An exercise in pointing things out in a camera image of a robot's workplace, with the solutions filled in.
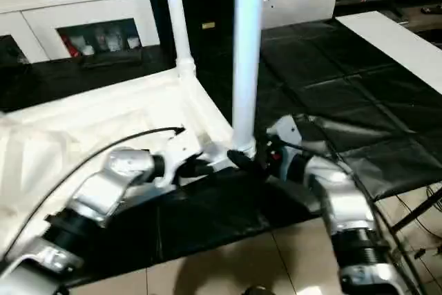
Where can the white plastic table top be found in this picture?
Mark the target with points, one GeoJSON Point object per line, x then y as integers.
{"type": "Point", "coordinates": [103, 108]}

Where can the white plastic table leg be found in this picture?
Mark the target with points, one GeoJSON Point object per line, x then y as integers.
{"type": "Point", "coordinates": [247, 49]}
{"type": "Point", "coordinates": [176, 15]}

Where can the black work mat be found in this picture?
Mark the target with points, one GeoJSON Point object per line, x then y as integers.
{"type": "Point", "coordinates": [328, 74]}

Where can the dark rounded robot torso part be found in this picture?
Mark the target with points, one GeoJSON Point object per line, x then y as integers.
{"type": "Point", "coordinates": [259, 291]}

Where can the black furniture with yellow label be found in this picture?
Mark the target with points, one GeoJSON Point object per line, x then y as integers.
{"type": "Point", "coordinates": [200, 5]}

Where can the white flat board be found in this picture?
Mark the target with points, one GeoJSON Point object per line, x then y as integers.
{"type": "Point", "coordinates": [390, 43]}

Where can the white glass-door cabinet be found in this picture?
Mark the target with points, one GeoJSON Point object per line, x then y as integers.
{"type": "Point", "coordinates": [52, 11]}

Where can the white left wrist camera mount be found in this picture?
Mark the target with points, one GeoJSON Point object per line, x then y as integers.
{"type": "Point", "coordinates": [179, 146]}

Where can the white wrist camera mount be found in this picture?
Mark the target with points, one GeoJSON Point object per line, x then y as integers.
{"type": "Point", "coordinates": [286, 129]}
{"type": "Point", "coordinates": [179, 146]}

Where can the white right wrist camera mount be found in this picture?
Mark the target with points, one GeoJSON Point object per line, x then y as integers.
{"type": "Point", "coordinates": [286, 129]}

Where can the black metal table frame leg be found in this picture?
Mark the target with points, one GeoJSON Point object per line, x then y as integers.
{"type": "Point", "coordinates": [418, 210]}

